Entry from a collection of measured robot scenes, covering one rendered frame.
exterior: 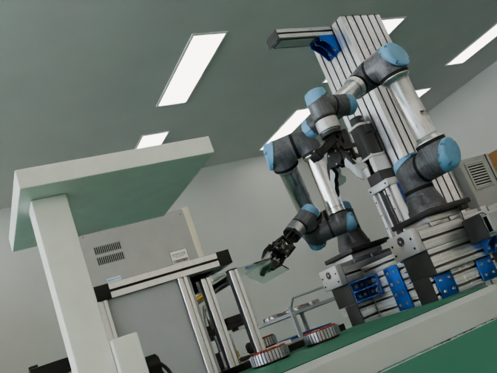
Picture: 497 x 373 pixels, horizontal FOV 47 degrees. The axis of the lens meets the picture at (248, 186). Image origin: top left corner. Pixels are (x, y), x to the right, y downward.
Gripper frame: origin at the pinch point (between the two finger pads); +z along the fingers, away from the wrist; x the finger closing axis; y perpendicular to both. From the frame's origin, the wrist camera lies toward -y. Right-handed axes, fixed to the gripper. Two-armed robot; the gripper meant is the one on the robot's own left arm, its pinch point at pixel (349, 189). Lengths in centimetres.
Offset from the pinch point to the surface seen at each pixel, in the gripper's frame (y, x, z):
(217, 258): -39.4, 25.2, 5.9
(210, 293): -45, 28, 15
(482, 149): 653, 431, -114
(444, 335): -36, -51, 45
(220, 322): -45, 28, 25
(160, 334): -64, 28, 22
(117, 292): -72, 27, 7
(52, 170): -98, -47, -4
